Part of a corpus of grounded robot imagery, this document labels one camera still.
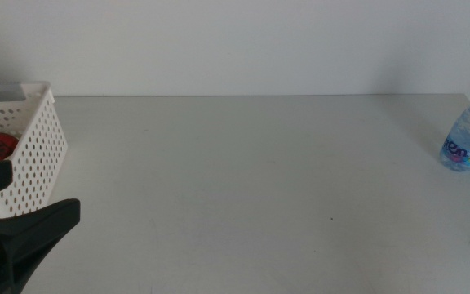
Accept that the clear water bottle blue cap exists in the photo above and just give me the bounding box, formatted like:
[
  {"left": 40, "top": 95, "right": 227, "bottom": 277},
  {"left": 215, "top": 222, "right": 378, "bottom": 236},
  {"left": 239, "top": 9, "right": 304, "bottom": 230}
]
[{"left": 439, "top": 86, "right": 470, "bottom": 173}]

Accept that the white perforated plastic basket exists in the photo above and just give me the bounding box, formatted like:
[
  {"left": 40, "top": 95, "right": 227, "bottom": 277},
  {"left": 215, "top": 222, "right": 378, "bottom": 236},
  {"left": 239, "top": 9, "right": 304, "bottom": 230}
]
[{"left": 0, "top": 80, "right": 69, "bottom": 250}]

